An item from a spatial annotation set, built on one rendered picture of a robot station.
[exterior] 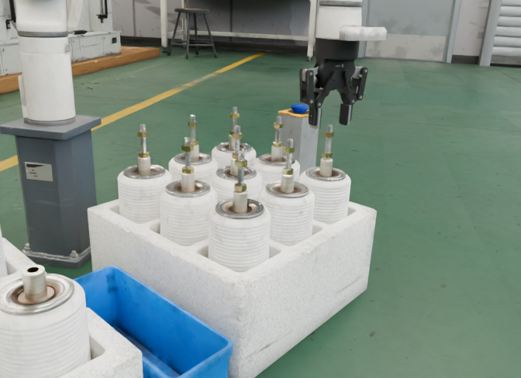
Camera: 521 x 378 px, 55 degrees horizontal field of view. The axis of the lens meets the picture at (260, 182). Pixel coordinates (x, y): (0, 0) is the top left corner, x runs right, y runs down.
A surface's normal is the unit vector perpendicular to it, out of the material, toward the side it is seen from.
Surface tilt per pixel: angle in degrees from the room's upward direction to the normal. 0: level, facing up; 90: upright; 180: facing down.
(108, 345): 0
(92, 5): 90
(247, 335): 90
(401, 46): 90
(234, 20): 90
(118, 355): 0
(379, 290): 0
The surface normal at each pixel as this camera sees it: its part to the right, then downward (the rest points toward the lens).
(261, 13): -0.21, 0.33
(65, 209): 0.54, 0.31
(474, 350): 0.04, -0.94
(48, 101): 0.31, 0.33
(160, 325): -0.67, 0.20
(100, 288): 0.74, 0.22
